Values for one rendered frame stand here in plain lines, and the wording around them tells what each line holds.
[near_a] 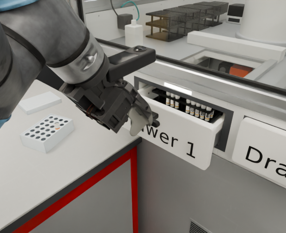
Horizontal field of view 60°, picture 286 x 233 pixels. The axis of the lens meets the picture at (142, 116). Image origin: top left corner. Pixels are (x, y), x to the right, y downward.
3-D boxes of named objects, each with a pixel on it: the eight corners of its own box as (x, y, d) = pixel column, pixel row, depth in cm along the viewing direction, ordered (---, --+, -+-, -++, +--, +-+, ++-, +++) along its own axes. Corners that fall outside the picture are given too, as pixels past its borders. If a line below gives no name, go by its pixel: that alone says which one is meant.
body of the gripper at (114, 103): (92, 120, 48) (50, 85, 38) (117, 85, 50) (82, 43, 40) (119, 136, 44) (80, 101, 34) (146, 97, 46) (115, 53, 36)
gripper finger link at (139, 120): (137, 143, 53) (112, 121, 46) (152, 120, 54) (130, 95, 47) (147, 148, 51) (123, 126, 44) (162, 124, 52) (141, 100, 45)
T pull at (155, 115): (156, 129, 53) (157, 123, 52) (131, 116, 57) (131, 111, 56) (167, 122, 55) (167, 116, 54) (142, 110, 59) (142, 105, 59)
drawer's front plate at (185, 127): (205, 171, 53) (213, 129, 47) (113, 122, 70) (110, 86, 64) (209, 167, 54) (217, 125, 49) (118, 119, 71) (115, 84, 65)
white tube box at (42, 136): (45, 153, 67) (43, 142, 65) (22, 145, 70) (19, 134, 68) (74, 129, 77) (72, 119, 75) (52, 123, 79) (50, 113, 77)
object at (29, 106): (27, 115, 84) (26, 111, 83) (17, 106, 89) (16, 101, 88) (62, 102, 91) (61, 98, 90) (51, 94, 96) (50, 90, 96)
